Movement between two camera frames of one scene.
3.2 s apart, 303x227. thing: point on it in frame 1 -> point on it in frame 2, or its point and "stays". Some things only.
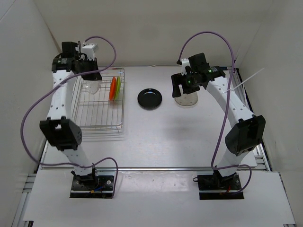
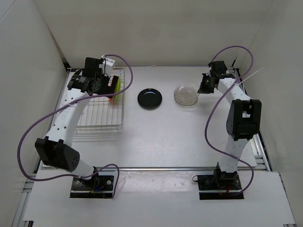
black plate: x=149 y=98 stays
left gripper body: x=86 y=65 -> x=104 y=89
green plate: x=118 y=88 stays
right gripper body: x=189 y=78 -> x=206 y=86
